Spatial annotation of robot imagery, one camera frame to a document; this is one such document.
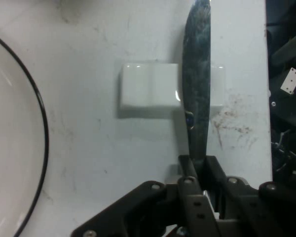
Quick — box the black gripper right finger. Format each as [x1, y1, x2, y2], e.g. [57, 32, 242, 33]
[205, 155, 296, 237]

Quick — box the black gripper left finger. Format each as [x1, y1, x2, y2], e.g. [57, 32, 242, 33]
[71, 155, 221, 237]

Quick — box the silver table knife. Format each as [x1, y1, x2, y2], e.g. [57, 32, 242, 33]
[182, 0, 212, 196]

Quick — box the white ceramic cutlery rest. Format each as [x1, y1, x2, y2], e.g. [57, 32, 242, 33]
[119, 62, 227, 119]

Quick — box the white plate with black rim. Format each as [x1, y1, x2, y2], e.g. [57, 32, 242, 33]
[0, 30, 50, 237]

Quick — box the black device with cables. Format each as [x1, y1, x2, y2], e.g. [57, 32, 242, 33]
[264, 23, 296, 190]

